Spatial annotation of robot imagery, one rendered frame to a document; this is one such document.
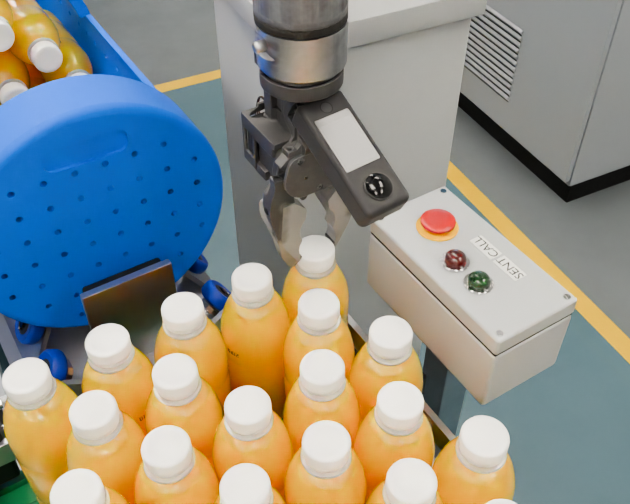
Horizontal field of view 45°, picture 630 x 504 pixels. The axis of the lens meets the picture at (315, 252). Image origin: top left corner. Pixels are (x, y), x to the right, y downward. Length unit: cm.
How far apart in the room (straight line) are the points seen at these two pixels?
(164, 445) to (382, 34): 66
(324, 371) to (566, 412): 145
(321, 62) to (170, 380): 29
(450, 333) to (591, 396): 137
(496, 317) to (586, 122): 176
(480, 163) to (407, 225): 195
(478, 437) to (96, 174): 44
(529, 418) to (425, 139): 98
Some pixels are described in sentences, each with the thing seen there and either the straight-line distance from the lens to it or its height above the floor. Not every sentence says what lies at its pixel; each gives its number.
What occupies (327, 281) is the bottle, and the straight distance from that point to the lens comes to 77.
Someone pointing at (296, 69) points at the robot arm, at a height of 132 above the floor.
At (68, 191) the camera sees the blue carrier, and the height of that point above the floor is 115.
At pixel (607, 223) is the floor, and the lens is 261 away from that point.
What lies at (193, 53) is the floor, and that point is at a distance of 335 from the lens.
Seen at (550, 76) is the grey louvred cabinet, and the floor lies 39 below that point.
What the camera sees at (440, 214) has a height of 111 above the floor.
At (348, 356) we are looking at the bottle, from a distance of 74.
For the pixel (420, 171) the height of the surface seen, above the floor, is 84.
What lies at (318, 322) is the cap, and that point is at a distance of 70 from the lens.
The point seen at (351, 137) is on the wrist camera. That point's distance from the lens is 64.
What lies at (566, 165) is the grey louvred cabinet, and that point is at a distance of 253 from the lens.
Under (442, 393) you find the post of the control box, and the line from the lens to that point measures 91.
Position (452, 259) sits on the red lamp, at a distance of 75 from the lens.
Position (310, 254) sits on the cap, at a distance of 75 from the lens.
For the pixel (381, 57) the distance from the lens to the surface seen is 112.
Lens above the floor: 163
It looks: 44 degrees down
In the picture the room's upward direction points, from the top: straight up
